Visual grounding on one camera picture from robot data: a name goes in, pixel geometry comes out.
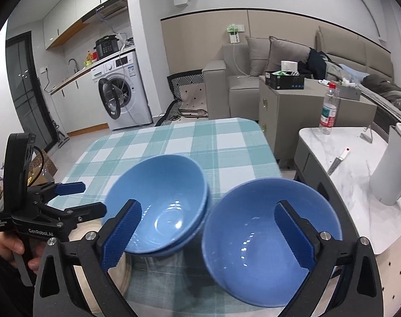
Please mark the grey blanket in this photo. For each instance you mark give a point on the grey blanket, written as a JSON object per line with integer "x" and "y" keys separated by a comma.
{"x": 385, "y": 92}

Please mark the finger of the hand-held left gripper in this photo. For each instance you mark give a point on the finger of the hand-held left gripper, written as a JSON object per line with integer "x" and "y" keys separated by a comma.
{"x": 84, "y": 212}
{"x": 68, "y": 189}

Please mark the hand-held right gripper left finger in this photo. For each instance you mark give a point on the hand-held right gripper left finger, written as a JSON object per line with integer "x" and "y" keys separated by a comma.
{"x": 121, "y": 231}

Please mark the black box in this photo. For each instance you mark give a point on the black box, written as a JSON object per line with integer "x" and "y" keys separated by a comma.
{"x": 286, "y": 82}

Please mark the white washing machine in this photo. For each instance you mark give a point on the white washing machine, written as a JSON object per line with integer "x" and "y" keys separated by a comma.
{"x": 137, "y": 99}

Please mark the grey side cabinet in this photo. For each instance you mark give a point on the grey side cabinet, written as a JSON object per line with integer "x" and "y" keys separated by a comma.
{"x": 293, "y": 122}

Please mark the range hood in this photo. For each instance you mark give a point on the range hood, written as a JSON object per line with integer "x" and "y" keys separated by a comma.
{"x": 111, "y": 10}

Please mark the black framed glass door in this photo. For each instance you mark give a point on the black framed glass door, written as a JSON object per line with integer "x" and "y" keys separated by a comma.
{"x": 28, "y": 92}

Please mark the black white patterned mat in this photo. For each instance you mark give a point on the black white patterned mat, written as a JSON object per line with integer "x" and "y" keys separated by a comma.
{"x": 190, "y": 95}

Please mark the red capped water bottle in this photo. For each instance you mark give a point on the red capped water bottle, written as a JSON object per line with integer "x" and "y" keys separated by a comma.
{"x": 329, "y": 112}

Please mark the cream plate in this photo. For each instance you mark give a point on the cream plate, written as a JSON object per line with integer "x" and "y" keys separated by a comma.
{"x": 119, "y": 280}

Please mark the grey tissue box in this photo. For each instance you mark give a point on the grey tissue box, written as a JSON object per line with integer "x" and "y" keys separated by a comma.
{"x": 349, "y": 92}

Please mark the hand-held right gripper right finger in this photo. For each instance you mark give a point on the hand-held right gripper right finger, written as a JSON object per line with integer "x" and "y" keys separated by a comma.
{"x": 293, "y": 234}

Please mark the green wall charger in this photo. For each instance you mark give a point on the green wall charger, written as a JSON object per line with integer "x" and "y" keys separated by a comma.
{"x": 235, "y": 33}

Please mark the grey floor mop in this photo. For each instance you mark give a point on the grey floor mop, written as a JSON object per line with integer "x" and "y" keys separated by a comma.
{"x": 63, "y": 142}

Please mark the dark jacket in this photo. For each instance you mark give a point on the dark jacket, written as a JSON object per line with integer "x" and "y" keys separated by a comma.
{"x": 316, "y": 62}

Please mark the black pressure cooker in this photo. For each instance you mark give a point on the black pressure cooker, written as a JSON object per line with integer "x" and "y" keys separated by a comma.
{"x": 106, "y": 48}

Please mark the teal checked tablecloth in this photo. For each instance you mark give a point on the teal checked tablecloth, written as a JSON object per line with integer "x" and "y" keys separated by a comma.
{"x": 220, "y": 145}

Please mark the grey sofa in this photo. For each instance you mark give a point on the grey sofa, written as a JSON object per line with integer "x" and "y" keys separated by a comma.
{"x": 217, "y": 89}

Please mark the white marble coffee table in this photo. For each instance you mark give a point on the white marble coffee table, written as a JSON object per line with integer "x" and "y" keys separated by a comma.
{"x": 349, "y": 178}

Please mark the white tall appliance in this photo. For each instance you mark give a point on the white tall appliance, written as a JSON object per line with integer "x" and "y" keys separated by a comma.
{"x": 392, "y": 171}

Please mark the small white box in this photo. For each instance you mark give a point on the small white box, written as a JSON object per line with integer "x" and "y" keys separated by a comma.
{"x": 289, "y": 66}

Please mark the white wall cabinets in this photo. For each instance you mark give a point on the white wall cabinets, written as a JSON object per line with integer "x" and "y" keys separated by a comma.
{"x": 71, "y": 16}

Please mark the white kitchen base cabinet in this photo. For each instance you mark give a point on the white kitchen base cabinet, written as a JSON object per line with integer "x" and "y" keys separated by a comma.
{"x": 84, "y": 105}

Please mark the brown patterned box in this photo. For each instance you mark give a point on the brown patterned box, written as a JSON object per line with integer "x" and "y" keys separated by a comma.
{"x": 48, "y": 166}

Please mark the person's left hand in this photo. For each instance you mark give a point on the person's left hand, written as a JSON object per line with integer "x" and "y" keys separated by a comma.
{"x": 8, "y": 246}

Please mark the grey cushion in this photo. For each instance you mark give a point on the grey cushion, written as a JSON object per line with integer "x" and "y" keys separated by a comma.
{"x": 286, "y": 52}
{"x": 258, "y": 56}

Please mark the white dotted rug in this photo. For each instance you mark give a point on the white dotted rug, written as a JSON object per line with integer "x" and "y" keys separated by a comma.
{"x": 395, "y": 270}

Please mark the small metal stand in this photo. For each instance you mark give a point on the small metal stand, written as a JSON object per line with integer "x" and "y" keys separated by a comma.
{"x": 370, "y": 135}

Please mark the black kitchen faucet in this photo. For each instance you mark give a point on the black kitchen faucet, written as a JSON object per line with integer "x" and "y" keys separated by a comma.
{"x": 76, "y": 67}

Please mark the yellow bottle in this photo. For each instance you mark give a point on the yellow bottle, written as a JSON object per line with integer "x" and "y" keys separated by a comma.
{"x": 89, "y": 61}

